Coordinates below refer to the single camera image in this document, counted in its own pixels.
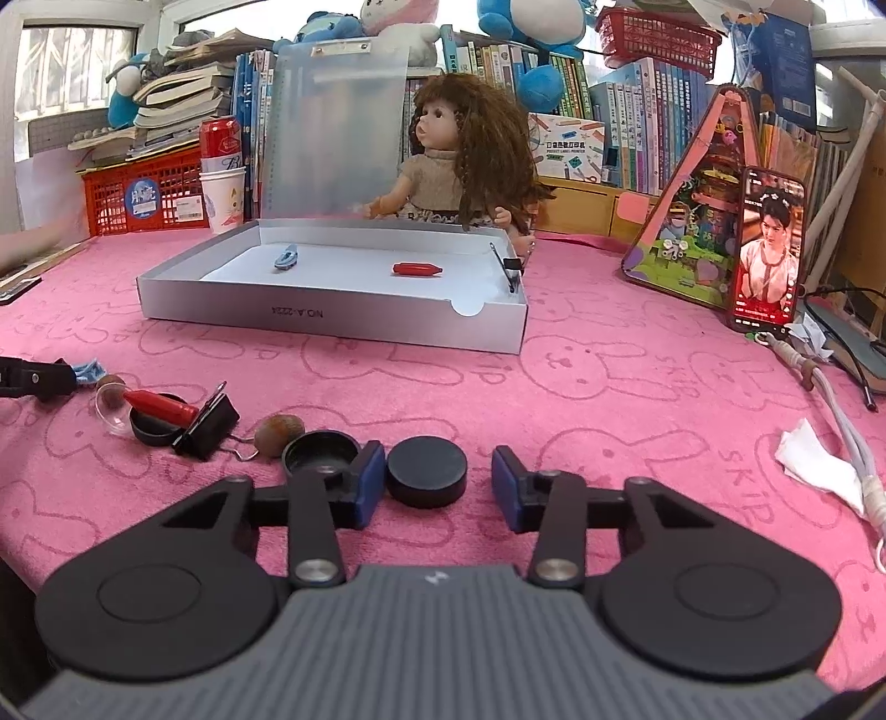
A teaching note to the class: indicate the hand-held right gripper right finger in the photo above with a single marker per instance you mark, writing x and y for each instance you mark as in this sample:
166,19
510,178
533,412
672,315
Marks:
505,495

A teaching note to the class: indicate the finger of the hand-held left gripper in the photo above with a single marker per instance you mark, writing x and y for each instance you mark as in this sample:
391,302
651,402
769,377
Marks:
34,379

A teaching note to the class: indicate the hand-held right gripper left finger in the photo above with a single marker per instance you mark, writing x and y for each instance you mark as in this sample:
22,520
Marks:
367,488

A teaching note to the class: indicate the blue hair clip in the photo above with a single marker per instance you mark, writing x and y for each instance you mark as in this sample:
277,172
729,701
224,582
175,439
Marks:
88,372
285,258

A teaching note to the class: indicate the black round cap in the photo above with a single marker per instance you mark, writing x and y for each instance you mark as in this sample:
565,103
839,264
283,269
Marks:
322,451
426,474
153,430

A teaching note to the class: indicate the small brown nut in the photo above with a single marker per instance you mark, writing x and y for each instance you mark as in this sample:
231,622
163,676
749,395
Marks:
112,381

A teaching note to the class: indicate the brown walnut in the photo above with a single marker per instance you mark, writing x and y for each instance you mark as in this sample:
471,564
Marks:
279,435

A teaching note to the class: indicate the silver shallow cardboard box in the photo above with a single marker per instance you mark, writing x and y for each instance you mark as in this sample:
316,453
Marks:
332,304

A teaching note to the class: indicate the person's left forearm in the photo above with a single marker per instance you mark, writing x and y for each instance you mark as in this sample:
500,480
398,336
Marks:
31,248

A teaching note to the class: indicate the wooden ruler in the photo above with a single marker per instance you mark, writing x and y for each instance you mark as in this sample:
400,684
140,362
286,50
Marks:
48,263

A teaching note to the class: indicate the red capsule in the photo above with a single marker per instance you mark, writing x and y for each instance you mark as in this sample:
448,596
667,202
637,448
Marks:
417,269
160,408

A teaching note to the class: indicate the pink printed blanket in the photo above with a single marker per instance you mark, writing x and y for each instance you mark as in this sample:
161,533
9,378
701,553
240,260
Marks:
623,415

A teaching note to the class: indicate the black binder clip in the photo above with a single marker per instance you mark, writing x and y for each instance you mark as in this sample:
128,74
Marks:
511,266
207,426

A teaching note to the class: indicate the red plastic crate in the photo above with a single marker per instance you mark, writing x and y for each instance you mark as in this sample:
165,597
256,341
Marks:
152,201

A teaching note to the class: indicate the white paper cup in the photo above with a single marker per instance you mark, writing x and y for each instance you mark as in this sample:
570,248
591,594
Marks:
223,201

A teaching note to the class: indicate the red drink can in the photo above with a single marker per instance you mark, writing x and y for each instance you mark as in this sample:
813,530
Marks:
220,142

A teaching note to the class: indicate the wooden desk organiser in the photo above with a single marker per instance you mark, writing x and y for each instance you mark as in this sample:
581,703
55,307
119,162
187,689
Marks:
588,204

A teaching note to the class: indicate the blue and white plush toy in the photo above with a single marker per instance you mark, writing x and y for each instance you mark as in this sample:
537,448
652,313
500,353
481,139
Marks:
128,90

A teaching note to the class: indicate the white tissue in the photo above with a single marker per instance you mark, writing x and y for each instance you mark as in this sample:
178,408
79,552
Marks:
817,464

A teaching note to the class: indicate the row of blue textbooks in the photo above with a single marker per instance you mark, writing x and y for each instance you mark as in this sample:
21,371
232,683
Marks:
249,138

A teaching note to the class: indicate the stack of worn books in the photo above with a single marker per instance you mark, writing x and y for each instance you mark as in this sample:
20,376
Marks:
180,90

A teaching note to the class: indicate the pink triangular toy house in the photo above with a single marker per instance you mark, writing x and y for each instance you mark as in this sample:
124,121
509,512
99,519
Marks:
692,208

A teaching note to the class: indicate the crumpled white paper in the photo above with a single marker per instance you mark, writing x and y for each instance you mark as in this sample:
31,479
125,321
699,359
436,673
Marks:
810,336

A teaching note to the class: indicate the white printed box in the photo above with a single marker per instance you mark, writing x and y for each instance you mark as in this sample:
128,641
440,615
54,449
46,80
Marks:
571,149

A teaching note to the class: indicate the smartphone with lit screen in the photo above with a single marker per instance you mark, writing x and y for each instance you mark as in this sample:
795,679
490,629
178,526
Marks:
765,256

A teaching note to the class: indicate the translucent plastic clipboard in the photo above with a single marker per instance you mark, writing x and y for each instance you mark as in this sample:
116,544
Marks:
332,131

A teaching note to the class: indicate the doll with brown curly hair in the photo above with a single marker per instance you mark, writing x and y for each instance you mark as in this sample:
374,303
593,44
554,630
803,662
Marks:
471,138

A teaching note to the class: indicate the row of upright books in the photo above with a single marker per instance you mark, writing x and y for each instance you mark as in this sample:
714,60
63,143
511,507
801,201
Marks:
644,124

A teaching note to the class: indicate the brown cardboard sheet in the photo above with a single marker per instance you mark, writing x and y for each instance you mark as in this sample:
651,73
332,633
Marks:
869,221

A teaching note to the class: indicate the pink and white plush toy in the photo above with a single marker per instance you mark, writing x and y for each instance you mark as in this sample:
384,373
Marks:
401,28

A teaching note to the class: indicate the large blue plush toy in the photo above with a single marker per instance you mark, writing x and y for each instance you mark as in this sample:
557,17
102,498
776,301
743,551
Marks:
526,28

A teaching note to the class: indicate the white pipe stand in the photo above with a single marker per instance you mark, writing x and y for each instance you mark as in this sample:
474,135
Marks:
848,173

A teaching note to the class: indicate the red plastic basket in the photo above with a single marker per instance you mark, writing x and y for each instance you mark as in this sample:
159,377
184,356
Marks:
657,41

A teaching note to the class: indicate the blue carton box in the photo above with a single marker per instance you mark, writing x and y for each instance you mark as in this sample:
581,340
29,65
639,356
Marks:
782,69

